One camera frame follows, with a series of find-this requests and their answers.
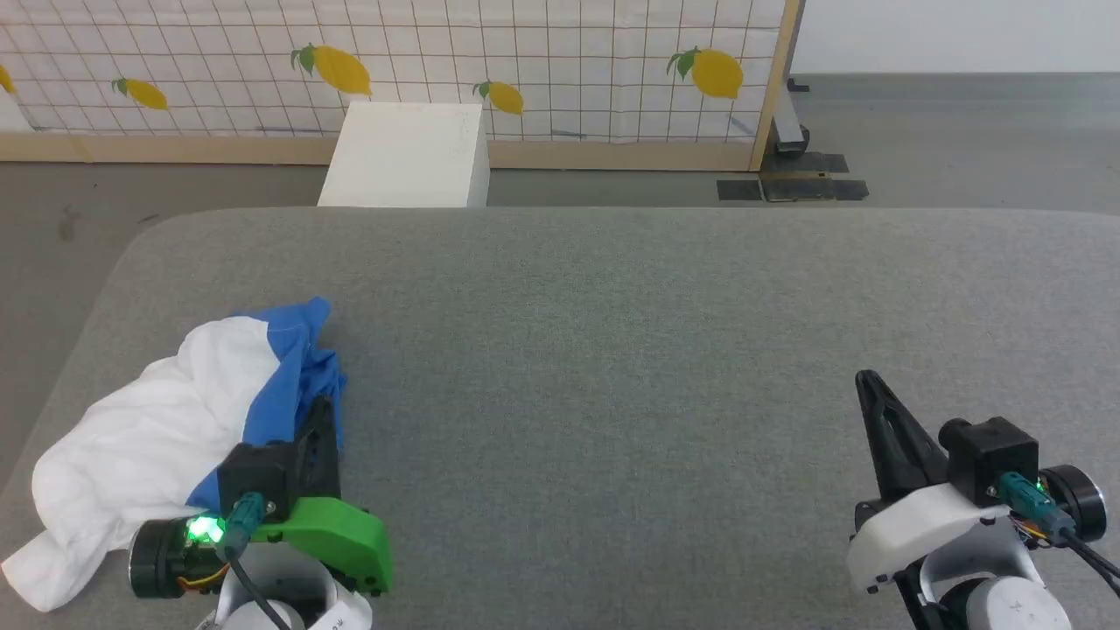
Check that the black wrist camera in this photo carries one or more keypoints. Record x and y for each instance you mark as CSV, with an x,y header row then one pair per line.
x,y
993,455
258,477

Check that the white box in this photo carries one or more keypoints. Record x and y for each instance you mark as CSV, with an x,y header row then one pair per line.
x,y
407,157

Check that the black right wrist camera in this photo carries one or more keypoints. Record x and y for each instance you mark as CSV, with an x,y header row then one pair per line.
x,y
993,455

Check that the grey metal partition stand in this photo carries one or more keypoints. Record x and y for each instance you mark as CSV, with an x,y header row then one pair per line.
x,y
790,127

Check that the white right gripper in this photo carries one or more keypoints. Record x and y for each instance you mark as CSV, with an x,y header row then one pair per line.
x,y
919,525

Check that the black floor tape patch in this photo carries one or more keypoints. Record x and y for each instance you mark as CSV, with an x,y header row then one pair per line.
x,y
818,190
739,190
805,163

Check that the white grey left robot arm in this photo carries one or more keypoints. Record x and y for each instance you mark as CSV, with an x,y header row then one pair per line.
x,y
157,560

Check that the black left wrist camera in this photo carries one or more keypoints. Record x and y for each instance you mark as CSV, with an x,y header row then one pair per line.
x,y
258,477

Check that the white and blue shirt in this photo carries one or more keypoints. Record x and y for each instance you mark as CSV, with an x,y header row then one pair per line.
x,y
149,429

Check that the lemon print partition panel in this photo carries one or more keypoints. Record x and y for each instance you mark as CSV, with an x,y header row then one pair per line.
x,y
437,52

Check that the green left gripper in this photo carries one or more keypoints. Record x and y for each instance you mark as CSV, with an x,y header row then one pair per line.
x,y
346,538

